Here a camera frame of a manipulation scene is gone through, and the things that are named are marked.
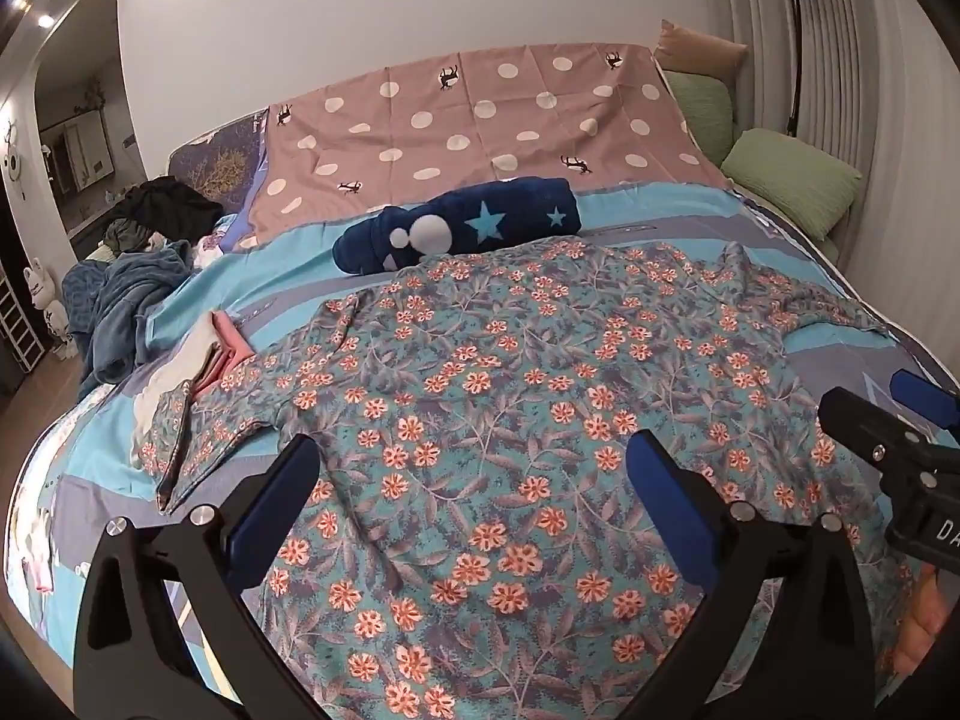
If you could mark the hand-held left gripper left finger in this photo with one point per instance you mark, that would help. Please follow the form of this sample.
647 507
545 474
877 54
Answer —
274 496

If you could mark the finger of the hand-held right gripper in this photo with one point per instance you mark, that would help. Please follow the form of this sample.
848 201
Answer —
870 427
919 394

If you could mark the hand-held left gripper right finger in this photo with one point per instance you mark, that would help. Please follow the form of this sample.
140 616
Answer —
667 496

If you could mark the teal floral shirt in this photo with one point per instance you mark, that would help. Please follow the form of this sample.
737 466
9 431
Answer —
487 390

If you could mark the black clothes pile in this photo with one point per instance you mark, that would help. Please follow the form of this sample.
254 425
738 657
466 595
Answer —
169 206

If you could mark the person's right hand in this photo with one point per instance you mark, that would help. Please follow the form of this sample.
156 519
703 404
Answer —
921 622

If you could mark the pink folded cloth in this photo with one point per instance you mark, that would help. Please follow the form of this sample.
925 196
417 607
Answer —
225 349

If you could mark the white folded cloth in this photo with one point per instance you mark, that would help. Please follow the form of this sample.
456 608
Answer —
180 367

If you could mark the blue grey patterned bed cover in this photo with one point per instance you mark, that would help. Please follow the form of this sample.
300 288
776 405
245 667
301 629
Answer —
315 270

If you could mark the green pillow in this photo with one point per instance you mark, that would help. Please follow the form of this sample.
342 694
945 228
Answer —
701 112
787 176

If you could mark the grey-blue crumpled blanket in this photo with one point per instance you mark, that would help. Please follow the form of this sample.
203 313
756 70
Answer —
120 292

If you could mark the white cat figurines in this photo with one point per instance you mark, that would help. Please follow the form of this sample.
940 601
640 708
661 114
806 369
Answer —
49 307

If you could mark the white ladder rack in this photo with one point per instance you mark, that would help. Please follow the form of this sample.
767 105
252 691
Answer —
19 322

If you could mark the navy star fleece blanket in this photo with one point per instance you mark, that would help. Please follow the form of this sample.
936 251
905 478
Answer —
480 221

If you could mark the navy sheet with yellow print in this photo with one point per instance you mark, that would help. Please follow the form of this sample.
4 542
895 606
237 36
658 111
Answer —
217 157

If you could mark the black floor lamp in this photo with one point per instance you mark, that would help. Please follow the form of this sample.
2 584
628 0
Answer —
796 30

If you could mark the white cabinet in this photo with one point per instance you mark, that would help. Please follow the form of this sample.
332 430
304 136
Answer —
79 154

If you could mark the pink polka-dot sheet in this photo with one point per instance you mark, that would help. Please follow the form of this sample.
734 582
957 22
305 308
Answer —
450 142

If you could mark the beige pillow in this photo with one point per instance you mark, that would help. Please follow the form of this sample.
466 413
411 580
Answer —
697 49

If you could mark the white wall decoration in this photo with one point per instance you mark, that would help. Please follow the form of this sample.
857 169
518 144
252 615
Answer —
13 161

